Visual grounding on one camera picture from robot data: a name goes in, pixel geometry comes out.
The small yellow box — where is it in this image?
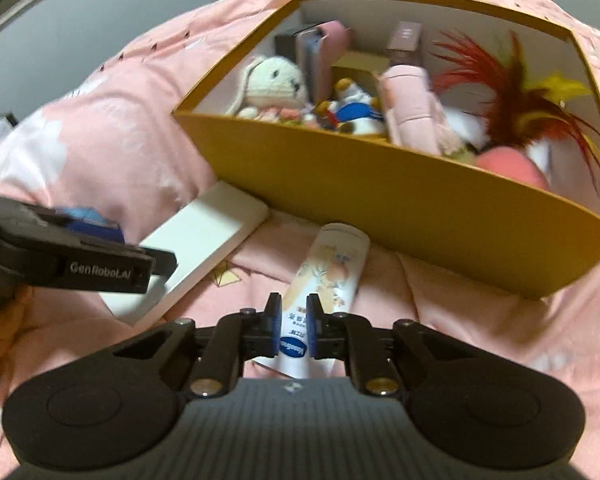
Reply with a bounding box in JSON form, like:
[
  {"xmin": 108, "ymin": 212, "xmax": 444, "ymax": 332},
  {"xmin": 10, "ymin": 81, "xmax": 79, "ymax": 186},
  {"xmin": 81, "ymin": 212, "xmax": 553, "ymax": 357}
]
[{"xmin": 330, "ymin": 51, "xmax": 392, "ymax": 91}]

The pink phone case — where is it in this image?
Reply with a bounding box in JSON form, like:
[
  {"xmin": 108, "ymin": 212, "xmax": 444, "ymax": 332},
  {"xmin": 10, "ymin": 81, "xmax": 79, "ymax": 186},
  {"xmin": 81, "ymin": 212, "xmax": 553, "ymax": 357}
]
[{"xmin": 295, "ymin": 20, "xmax": 354, "ymax": 106}]

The brown small box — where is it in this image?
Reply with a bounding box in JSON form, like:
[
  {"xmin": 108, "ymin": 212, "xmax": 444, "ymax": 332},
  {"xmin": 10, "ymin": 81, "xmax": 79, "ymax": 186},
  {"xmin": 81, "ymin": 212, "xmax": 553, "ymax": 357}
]
[{"xmin": 386, "ymin": 21, "xmax": 425, "ymax": 69}]

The white crochet bunny plush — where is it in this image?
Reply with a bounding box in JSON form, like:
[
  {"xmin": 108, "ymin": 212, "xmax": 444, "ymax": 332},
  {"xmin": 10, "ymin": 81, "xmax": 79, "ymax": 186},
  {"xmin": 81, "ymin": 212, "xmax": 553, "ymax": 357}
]
[{"xmin": 225, "ymin": 55, "xmax": 314, "ymax": 122}]

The small plush toy blue outfit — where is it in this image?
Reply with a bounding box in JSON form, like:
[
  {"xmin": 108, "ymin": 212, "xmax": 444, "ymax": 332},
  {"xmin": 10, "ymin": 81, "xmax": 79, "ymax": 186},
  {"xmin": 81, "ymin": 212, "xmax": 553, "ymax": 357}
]
[{"xmin": 315, "ymin": 77, "xmax": 389, "ymax": 139}]

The white fluffy item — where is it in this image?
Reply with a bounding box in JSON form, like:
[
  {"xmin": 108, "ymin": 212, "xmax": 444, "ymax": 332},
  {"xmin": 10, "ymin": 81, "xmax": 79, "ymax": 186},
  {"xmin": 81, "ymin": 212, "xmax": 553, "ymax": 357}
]
[{"xmin": 447, "ymin": 110, "xmax": 492, "ymax": 154}]

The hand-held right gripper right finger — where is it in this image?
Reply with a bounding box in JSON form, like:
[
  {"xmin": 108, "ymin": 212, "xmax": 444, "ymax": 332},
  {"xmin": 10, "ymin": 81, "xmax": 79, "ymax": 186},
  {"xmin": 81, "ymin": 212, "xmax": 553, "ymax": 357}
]
[{"xmin": 306, "ymin": 294, "xmax": 481, "ymax": 398}]

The white peach print tube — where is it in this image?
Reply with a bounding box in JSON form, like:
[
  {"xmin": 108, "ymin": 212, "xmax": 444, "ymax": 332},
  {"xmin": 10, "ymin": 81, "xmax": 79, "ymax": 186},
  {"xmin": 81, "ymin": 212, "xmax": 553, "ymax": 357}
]
[{"xmin": 252, "ymin": 223, "xmax": 371, "ymax": 380}]

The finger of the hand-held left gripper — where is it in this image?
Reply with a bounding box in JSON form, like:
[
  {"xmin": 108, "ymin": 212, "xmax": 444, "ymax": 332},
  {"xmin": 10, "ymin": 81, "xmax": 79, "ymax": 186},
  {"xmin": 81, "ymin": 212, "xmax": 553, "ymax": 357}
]
[
  {"xmin": 30, "ymin": 202, "xmax": 127, "ymax": 246},
  {"xmin": 125, "ymin": 242, "xmax": 179, "ymax": 278}
]

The person's left hand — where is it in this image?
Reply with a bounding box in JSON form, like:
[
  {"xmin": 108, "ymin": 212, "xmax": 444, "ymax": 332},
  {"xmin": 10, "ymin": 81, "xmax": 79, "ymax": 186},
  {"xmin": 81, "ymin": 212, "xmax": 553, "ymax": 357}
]
[{"xmin": 0, "ymin": 290, "xmax": 37, "ymax": 382}]

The yellow cardboard box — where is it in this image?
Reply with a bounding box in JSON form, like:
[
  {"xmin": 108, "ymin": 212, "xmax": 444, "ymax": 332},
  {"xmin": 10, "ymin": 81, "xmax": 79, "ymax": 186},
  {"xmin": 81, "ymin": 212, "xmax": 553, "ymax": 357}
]
[{"xmin": 172, "ymin": 0, "xmax": 600, "ymax": 301}]

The white box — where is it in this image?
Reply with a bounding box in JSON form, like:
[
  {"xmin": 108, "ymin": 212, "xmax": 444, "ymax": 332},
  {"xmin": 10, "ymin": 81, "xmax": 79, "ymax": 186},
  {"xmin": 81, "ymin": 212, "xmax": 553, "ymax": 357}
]
[{"xmin": 99, "ymin": 180, "xmax": 271, "ymax": 327}]

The pink pouch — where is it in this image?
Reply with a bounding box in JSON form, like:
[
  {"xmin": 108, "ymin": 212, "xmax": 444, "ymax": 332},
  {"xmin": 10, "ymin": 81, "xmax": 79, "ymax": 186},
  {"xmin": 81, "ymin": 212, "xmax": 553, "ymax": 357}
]
[{"xmin": 380, "ymin": 65, "xmax": 461, "ymax": 159}]

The pink printed blanket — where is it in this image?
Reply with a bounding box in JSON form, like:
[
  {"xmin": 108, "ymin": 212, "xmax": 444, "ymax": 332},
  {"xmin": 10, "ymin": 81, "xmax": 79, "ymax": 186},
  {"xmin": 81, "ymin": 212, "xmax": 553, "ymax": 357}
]
[{"xmin": 0, "ymin": 0, "xmax": 600, "ymax": 480}]

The pink round ball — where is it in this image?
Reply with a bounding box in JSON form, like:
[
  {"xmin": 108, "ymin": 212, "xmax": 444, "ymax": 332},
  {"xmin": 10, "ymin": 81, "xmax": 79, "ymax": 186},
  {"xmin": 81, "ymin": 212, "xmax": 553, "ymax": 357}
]
[{"xmin": 475, "ymin": 147, "xmax": 552, "ymax": 192}]

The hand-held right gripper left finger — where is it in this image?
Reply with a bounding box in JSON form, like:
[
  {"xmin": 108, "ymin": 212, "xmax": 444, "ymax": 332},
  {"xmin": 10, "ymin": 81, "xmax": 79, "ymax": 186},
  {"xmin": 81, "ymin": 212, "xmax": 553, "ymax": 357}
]
[{"xmin": 111, "ymin": 292, "xmax": 284, "ymax": 400}]

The red green feather toy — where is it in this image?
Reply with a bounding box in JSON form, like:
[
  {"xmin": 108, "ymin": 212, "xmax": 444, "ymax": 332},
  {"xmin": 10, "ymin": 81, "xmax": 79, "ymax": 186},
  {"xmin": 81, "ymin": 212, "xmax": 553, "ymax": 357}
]
[{"xmin": 430, "ymin": 30, "xmax": 600, "ymax": 177}]

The dark small box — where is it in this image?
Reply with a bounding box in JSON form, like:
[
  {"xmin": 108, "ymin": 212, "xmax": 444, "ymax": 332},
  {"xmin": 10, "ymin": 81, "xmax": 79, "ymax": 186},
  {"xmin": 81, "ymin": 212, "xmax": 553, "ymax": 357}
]
[{"xmin": 274, "ymin": 31, "xmax": 301, "ymax": 59}]

